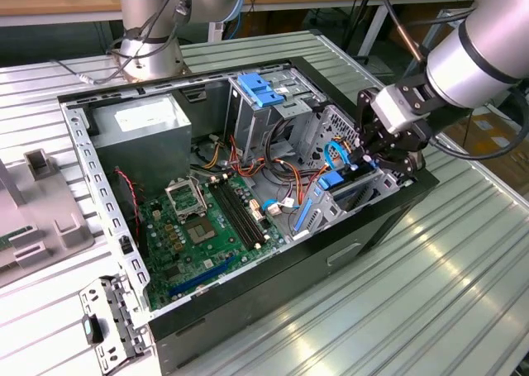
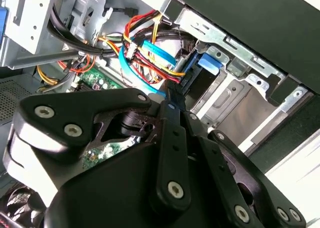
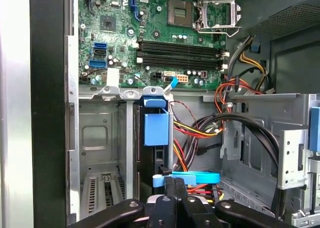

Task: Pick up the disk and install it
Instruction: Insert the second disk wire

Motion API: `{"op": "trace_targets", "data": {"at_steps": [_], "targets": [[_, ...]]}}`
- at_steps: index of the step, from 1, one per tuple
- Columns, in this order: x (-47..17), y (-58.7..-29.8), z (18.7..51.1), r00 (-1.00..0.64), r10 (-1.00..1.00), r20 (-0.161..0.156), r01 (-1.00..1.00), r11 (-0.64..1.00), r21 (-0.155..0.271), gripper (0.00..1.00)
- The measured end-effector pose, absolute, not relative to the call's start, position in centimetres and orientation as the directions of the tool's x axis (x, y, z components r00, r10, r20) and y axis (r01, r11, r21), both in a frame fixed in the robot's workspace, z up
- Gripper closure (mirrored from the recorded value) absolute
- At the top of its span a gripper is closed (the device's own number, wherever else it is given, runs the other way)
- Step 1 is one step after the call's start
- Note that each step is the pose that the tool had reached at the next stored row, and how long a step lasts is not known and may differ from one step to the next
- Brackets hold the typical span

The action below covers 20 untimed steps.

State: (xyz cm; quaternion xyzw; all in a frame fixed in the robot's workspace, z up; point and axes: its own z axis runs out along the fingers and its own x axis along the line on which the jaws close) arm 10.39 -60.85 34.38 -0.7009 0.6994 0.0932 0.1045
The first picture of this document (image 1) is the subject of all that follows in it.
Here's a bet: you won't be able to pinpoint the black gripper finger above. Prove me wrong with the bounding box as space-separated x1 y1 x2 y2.
355 88 388 163
370 150 426 182

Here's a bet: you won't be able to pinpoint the red yellow power wire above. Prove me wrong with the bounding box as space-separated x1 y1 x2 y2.
333 135 359 155

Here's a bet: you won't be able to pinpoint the blue data wire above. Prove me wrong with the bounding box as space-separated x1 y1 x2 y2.
325 140 359 171

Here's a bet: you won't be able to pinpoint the hard disk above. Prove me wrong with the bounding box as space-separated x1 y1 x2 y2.
292 157 380 236

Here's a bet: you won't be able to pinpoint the metal disk bay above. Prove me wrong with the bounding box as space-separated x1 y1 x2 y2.
288 156 404 245

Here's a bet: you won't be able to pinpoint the brown cardboard box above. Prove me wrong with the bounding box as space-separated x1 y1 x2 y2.
437 111 529 195

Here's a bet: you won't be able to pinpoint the blue plastic bay latch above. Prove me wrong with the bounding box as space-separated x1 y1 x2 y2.
237 73 286 109

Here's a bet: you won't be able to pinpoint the metal optical drive cage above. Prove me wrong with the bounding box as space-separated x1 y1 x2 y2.
226 68 327 164

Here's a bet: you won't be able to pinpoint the black RAM slot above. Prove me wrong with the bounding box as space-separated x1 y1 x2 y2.
207 180 257 251
221 177 268 245

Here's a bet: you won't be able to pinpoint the black open PC case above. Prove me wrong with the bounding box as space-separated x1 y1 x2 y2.
56 55 440 376

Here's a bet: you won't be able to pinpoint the CPU socket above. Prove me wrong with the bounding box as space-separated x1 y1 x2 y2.
183 215 219 245

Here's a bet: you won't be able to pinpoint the green motherboard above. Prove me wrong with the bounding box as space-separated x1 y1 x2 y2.
136 173 286 311

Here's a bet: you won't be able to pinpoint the blue expansion slot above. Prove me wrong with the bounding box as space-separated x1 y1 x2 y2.
168 255 236 299

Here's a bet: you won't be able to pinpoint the grey power supply unit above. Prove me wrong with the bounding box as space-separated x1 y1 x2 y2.
88 93 193 191

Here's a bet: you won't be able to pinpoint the grey parts rack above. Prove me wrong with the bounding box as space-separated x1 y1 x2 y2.
0 146 104 288

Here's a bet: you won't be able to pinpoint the green RAM stick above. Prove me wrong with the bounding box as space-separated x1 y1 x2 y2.
0 225 35 251

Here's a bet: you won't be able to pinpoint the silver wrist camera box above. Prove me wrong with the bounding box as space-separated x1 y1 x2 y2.
369 72 440 136

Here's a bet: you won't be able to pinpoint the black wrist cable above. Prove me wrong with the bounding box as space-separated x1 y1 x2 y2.
429 90 529 161

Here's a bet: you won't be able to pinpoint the black cable brown sleeve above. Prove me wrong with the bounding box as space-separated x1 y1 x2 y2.
375 0 427 63

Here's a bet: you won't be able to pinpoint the short blue wire white plug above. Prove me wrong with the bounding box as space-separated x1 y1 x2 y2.
262 198 301 218

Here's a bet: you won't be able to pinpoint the orange black wire bundle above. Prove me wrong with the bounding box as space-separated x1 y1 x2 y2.
225 119 331 212

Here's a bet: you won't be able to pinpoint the yellow black power wires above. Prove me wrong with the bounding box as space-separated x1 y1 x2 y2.
192 134 228 173

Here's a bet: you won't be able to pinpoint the metal socket cover frame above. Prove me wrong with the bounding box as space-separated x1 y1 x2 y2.
164 176 207 224

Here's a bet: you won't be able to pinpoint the red black twisted wire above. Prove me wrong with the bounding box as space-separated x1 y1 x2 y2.
113 167 144 239

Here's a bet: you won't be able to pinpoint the black cable with metal plug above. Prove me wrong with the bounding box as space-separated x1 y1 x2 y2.
49 0 198 87

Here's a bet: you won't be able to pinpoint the metal slot retention bracket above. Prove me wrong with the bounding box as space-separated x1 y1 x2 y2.
78 274 152 373

